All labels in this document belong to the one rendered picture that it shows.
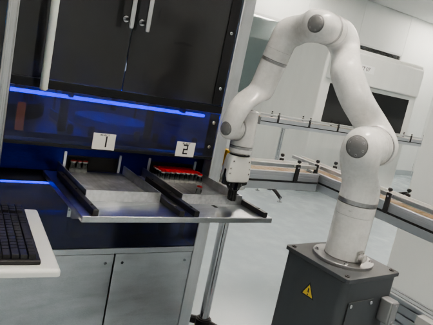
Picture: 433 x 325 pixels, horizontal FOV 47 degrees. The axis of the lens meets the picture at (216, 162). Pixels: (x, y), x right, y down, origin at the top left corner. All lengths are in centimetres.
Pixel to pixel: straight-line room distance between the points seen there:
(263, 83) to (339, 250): 60
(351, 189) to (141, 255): 93
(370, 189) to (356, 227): 12
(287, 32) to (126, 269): 111
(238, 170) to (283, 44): 46
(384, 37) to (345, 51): 800
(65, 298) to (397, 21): 859
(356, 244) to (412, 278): 151
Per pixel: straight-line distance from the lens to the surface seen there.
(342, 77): 159
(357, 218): 157
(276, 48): 172
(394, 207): 237
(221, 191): 200
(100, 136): 186
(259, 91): 173
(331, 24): 158
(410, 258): 308
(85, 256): 200
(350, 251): 160
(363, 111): 160
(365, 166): 149
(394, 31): 984
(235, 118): 170
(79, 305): 210
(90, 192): 162
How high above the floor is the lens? 136
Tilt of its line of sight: 11 degrees down
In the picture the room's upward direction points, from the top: 12 degrees clockwise
